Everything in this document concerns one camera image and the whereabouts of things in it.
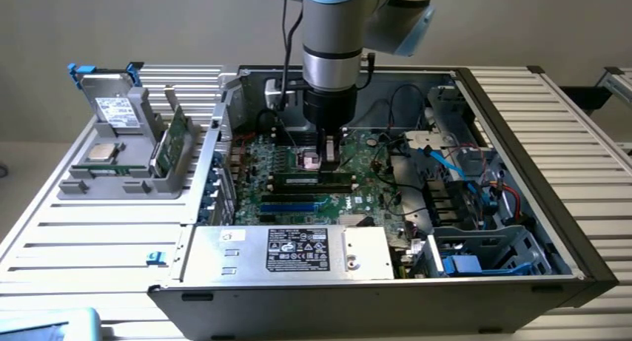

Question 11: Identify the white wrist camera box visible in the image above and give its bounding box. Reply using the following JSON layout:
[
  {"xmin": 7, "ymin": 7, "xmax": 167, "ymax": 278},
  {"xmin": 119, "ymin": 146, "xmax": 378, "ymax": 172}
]
[{"xmin": 263, "ymin": 77, "xmax": 298, "ymax": 109}]

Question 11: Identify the black RAM slot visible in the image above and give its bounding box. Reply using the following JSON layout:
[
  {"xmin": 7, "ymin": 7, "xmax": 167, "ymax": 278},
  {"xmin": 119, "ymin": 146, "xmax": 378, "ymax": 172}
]
[{"xmin": 273, "ymin": 184, "xmax": 354, "ymax": 195}]

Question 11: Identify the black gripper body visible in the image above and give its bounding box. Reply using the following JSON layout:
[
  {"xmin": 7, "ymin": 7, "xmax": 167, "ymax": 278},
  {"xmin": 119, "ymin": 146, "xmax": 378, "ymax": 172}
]
[{"xmin": 301, "ymin": 87, "xmax": 358, "ymax": 135}]

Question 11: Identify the silver chipset heat sink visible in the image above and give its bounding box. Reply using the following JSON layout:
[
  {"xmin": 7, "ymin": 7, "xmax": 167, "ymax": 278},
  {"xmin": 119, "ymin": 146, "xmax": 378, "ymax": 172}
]
[{"xmin": 338, "ymin": 214, "xmax": 373, "ymax": 228}]

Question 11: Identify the blue SATA wire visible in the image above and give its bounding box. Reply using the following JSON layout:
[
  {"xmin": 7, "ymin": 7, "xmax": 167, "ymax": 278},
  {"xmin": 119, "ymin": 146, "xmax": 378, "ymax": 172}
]
[{"xmin": 418, "ymin": 145, "xmax": 469, "ymax": 182}]

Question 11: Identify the metal slat side table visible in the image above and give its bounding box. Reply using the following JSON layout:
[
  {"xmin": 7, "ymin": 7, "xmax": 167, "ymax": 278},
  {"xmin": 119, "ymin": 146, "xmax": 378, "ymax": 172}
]
[{"xmin": 593, "ymin": 64, "xmax": 632, "ymax": 158}]

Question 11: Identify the grey disk bay with blue latch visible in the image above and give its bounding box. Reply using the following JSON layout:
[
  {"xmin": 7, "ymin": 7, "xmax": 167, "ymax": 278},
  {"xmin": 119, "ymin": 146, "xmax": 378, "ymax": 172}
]
[{"xmin": 426, "ymin": 224, "xmax": 540, "ymax": 280}]

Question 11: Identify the green motherboard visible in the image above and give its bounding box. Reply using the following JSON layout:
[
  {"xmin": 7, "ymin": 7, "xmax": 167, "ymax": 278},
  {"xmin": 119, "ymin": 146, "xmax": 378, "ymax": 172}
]
[{"xmin": 230, "ymin": 128, "xmax": 414, "ymax": 250}]

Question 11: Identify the green RAM stick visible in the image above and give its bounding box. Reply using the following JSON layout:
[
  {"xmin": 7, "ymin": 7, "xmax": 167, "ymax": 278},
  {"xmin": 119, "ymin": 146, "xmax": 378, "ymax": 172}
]
[
  {"xmin": 273, "ymin": 172, "xmax": 356, "ymax": 186},
  {"xmin": 70, "ymin": 163, "xmax": 150, "ymax": 172}
]

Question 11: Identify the green graphics card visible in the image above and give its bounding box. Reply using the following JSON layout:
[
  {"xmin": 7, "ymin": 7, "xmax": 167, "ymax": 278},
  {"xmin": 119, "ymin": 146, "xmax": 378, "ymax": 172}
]
[{"xmin": 150, "ymin": 104, "xmax": 192, "ymax": 176}]

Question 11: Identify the black case fan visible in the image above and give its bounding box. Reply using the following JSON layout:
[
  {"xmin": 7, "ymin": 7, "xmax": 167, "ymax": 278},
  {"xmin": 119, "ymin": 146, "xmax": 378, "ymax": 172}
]
[{"xmin": 425, "ymin": 178, "xmax": 497, "ymax": 228}]

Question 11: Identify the hard disk in blue caddy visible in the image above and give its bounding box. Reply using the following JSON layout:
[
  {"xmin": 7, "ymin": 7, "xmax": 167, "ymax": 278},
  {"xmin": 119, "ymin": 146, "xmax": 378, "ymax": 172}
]
[{"xmin": 66, "ymin": 61, "xmax": 146, "ymax": 130}]

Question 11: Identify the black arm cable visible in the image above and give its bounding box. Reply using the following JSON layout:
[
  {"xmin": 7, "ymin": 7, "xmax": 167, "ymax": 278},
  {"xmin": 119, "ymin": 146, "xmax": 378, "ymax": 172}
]
[{"xmin": 274, "ymin": 0, "xmax": 305, "ymax": 115}]

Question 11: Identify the grey parts rack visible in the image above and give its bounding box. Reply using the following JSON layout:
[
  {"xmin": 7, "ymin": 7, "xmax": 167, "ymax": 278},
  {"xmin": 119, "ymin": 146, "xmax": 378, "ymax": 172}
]
[{"xmin": 55, "ymin": 86, "xmax": 210, "ymax": 201}]

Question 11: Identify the light blue box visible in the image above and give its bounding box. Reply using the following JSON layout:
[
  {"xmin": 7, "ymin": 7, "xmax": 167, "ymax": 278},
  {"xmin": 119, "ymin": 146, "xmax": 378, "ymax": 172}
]
[{"xmin": 0, "ymin": 306, "xmax": 104, "ymax": 341}]

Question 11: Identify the metal disk bay cage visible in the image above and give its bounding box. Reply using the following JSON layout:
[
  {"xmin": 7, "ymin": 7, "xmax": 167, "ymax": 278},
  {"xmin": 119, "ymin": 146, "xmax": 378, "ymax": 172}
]
[{"xmin": 422, "ymin": 84, "xmax": 497, "ymax": 152}]

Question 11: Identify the silver CPU chip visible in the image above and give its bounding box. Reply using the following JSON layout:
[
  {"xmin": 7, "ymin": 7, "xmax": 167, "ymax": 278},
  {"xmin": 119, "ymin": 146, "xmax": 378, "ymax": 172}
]
[{"xmin": 86, "ymin": 142, "xmax": 126, "ymax": 163}]

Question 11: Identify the blue expansion slot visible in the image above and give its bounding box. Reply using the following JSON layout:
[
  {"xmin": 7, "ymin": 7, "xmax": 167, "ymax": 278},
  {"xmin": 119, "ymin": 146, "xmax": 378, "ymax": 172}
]
[{"xmin": 259, "ymin": 202, "xmax": 318, "ymax": 213}]

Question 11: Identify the red wire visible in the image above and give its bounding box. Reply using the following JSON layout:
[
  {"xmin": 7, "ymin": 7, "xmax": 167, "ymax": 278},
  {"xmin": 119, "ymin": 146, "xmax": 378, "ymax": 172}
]
[{"xmin": 486, "ymin": 181, "xmax": 525, "ymax": 226}]

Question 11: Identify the open black PC case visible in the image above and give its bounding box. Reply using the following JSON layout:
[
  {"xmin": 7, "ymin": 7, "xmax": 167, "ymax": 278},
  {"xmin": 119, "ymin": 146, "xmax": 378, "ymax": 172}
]
[{"xmin": 147, "ymin": 64, "xmax": 621, "ymax": 339}]

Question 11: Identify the silver power supply unit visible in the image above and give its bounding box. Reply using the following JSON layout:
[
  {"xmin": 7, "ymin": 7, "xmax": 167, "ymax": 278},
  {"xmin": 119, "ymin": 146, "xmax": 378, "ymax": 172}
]
[{"xmin": 178, "ymin": 224, "xmax": 396, "ymax": 283}]

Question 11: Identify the black box beside table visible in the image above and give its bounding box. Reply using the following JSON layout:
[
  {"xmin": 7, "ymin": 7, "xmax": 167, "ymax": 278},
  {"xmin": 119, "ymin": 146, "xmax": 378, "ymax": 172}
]
[{"xmin": 559, "ymin": 85, "xmax": 612, "ymax": 117}]

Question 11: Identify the CPU socket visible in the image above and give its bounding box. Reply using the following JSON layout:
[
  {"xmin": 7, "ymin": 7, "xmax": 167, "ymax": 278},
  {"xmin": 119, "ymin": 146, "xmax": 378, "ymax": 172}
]
[{"xmin": 294, "ymin": 146, "xmax": 342, "ymax": 172}]

